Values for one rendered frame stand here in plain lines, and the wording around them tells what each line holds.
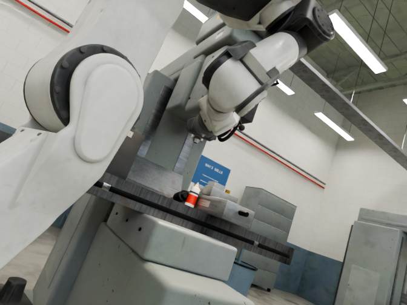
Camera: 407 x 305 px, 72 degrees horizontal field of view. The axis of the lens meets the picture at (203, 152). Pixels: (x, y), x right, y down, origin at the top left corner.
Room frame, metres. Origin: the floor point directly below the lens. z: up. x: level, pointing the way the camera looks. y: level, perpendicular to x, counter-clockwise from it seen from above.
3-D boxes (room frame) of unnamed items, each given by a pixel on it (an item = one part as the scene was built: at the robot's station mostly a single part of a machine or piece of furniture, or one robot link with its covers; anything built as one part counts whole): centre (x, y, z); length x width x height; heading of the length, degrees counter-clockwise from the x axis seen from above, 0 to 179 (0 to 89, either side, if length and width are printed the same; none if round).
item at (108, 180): (1.18, 0.03, 0.89); 1.24 x 0.23 x 0.08; 118
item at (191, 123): (0.95, 0.03, 1.20); 0.13 x 0.12 x 0.10; 99
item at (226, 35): (1.22, 0.04, 1.68); 0.34 x 0.24 x 0.10; 28
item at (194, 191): (1.20, -0.02, 0.98); 0.04 x 0.04 x 0.11
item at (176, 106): (1.36, 0.12, 1.47); 0.24 x 0.19 x 0.26; 118
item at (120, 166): (1.04, 0.35, 1.03); 0.22 x 0.12 x 0.20; 126
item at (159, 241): (1.18, 0.02, 0.79); 0.50 x 0.35 x 0.12; 28
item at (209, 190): (1.21, -0.14, 1.02); 0.15 x 0.06 x 0.04; 121
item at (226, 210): (1.23, -0.12, 0.98); 0.35 x 0.15 x 0.11; 31
